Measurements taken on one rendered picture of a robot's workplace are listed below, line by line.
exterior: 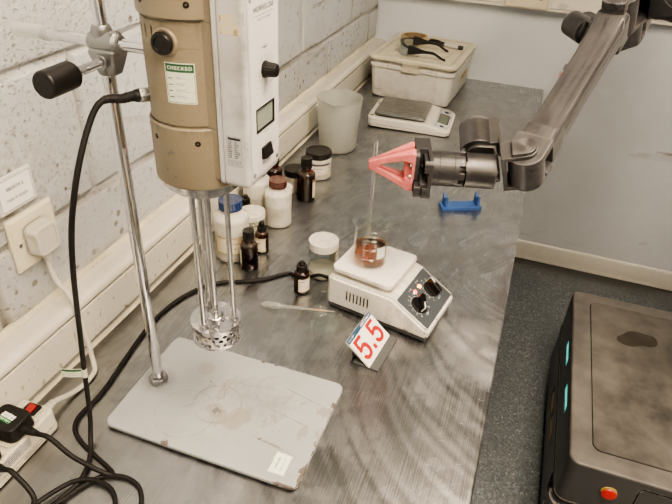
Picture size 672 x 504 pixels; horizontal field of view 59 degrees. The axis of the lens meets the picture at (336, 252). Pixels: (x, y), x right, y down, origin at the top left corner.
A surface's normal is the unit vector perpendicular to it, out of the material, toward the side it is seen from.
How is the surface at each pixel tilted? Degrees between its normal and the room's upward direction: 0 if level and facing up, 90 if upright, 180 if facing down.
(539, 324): 0
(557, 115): 22
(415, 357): 0
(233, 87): 90
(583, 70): 29
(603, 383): 0
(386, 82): 93
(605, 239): 90
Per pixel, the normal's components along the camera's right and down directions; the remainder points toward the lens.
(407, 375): 0.05, -0.83
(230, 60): -0.33, 0.51
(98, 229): 0.94, 0.22
